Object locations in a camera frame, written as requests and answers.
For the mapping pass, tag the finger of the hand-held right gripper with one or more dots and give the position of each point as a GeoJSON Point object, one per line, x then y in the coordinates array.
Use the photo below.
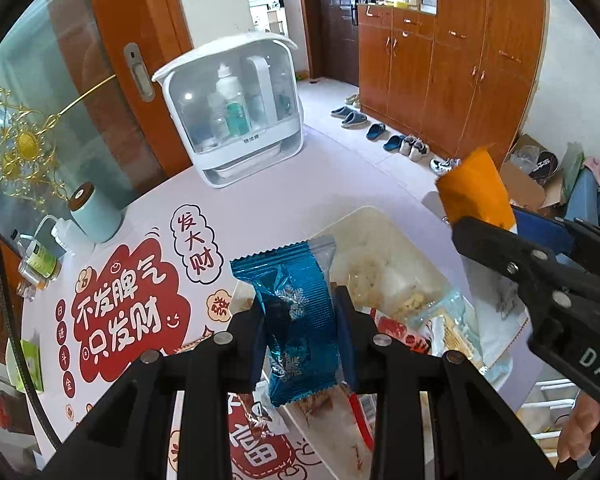
{"type": "Point", "coordinates": [490, 245]}
{"type": "Point", "coordinates": [540, 232]}

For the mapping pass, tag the mint green canister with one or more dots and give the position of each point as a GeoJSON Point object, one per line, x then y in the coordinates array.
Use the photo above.
{"type": "Point", "coordinates": [97, 215]}

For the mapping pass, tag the green label bottle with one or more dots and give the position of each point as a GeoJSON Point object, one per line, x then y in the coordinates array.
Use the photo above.
{"type": "Point", "coordinates": [40, 260]}

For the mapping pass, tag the wooden cabinet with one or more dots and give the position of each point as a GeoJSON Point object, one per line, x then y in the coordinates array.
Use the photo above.
{"type": "Point", "coordinates": [430, 70]}

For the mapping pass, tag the wooden sliding door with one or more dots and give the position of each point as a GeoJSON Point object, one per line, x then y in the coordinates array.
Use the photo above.
{"type": "Point", "coordinates": [125, 20]}

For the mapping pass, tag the white storage box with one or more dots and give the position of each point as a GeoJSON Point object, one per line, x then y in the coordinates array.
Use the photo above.
{"type": "Point", "coordinates": [260, 155]}

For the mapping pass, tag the blue foil snack packet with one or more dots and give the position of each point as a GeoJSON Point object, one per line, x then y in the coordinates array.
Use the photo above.
{"type": "Point", "coordinates": [300, 310]}

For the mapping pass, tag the pale puffed snack packet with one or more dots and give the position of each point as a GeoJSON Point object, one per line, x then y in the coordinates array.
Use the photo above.
{"type": "Point", "coordinates": [367, 280]}

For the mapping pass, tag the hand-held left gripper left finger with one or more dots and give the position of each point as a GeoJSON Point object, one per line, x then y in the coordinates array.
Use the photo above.
{"type": "Point", "coordinates": [257, 345]}

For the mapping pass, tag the white chair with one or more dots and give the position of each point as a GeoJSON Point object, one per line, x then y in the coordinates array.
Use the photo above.
{"type": "Point", "coordinates": [550, 387]}

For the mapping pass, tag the gold flower ornament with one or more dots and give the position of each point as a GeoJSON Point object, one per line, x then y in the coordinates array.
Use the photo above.
{"type": "Point", "coordinates": [25, 145]}

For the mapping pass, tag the clear plastic container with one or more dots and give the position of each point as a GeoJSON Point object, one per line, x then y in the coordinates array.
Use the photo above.
{"type": "Point", "coordinates": [370, 240]}

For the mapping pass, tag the white squeeze bottle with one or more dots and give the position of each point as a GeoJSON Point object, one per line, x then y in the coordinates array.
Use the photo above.
{"type": "Point", "coordinates": [60, 235]}

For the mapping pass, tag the cardboard box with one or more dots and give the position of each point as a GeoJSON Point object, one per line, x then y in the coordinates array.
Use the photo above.
{"type": "Point", "coordinates": [520, 185]}

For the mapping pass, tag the small glass jar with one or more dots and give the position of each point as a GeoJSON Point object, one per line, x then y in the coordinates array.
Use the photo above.
{"type": "Point", "coordinates": [32, 291]}

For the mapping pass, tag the blue cloth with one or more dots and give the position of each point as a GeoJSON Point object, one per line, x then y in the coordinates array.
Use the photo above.
{"type": "Point", "coordinates": [585, 195]}

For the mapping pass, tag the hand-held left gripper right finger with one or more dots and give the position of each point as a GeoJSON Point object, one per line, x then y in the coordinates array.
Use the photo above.
{"type": "Point", "coordinates": [347, 345]}

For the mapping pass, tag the row of shoes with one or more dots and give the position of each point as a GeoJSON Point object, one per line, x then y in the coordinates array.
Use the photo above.
{"type": "Point", "coordinates": [354, 120]}

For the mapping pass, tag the dark entrance door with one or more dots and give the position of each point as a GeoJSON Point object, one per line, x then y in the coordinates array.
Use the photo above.
{"type": "Point", "coordinates": [335, 25]}

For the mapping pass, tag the person's right hand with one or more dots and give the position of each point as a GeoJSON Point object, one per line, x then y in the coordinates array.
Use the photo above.
{"type": "Point", "coordinates": [580, 430]}

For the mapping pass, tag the red and white snack packet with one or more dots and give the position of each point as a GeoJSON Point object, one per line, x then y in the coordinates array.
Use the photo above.
{"type": "Point", "coordinates": [400, 332]}

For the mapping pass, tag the teal and white bottle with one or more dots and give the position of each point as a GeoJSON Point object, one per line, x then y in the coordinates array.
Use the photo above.
{"type": "Point", "coordinates": [237, 119]}

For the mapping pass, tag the clear sliced bread packet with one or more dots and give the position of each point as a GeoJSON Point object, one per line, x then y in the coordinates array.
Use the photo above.
{"type": "Point", "coordinates": [450, 315]}

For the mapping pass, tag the orange and white snack packet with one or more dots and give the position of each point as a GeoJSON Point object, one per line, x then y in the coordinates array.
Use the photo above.
{"type": "Point", "coordinates": [475, 185]}

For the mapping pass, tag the white capped bottle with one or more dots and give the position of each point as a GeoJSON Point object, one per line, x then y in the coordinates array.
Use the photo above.
{"type": "Point", "coordinates": [225, 85]}

